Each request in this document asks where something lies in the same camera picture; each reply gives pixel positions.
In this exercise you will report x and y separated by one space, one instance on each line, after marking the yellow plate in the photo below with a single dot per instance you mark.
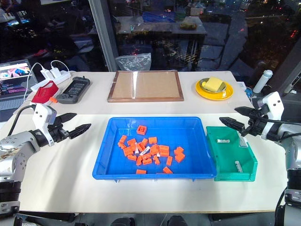
211 96

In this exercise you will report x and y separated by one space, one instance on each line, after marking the grey handheld game controller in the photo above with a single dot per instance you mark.
75 89

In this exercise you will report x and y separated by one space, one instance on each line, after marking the white bottle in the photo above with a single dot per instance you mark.
262 81

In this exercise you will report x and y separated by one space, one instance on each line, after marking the small orange clip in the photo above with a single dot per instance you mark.
54 100

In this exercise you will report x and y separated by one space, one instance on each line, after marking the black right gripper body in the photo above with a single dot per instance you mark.
257 122

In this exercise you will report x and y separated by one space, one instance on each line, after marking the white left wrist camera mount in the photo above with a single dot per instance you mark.
39 115

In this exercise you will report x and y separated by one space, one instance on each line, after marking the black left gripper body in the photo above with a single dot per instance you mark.
56 133

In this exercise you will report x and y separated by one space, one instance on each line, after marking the yellow sponge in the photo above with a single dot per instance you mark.
213 83

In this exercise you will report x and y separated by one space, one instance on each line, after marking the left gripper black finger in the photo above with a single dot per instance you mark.
81 130
67 116

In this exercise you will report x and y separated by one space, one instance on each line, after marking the metal bowl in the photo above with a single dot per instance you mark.
224 87

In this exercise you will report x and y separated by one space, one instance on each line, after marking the green plastic bin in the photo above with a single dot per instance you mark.
225 153

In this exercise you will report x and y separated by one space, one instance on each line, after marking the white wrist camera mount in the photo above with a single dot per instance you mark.
274 101
39 115

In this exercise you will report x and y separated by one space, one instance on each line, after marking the white charger plug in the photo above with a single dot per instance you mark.
47 74
56 72

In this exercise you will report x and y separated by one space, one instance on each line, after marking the small white adapter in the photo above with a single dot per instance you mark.
241 85

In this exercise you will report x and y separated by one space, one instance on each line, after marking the clear plastic bag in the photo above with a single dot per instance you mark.
134 62

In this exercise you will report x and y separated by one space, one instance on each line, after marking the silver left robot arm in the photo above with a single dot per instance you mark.
16 143

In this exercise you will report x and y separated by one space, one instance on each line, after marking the red pouch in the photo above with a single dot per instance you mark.
44 93

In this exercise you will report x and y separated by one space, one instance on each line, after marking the open laptop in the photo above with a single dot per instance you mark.
14 80

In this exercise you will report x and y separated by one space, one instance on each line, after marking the blue plastic tray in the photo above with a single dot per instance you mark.
113 150

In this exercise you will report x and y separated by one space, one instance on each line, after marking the white power strip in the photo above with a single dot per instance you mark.
62 75

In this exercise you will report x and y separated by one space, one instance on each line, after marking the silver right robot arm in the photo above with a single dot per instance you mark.
292 150

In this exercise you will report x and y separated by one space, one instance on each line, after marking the wooden framed board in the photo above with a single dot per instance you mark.
155 86

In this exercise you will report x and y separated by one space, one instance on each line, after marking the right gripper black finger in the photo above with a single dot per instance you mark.
232 123
244 111

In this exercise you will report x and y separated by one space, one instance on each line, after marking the grey window frame post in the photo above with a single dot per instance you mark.
103 35

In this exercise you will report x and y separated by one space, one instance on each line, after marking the orange building block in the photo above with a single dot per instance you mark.
139 161
128 151
142 130
168 170
140 147
141 171
121 145
164 150
180 158
179 150
144 142
131 142
131 157
122 139
147 160
152 140
169 160
154 150
156 160

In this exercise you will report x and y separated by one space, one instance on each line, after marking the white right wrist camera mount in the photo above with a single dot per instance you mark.
274 101

